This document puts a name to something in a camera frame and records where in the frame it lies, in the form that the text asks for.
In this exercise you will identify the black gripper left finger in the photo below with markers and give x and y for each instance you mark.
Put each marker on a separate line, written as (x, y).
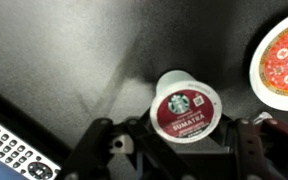
(90, 146)

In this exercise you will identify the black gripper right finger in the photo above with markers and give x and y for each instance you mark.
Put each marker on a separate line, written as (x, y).
(250, 150)

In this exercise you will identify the white coffee pod red lid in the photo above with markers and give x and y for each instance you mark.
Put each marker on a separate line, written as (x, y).
(184, 110)

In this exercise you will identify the silver remote control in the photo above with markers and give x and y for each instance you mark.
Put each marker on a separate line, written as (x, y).
(4, 140)

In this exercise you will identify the small red patterned white plate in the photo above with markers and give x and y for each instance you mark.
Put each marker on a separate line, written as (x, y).
(284, 63)

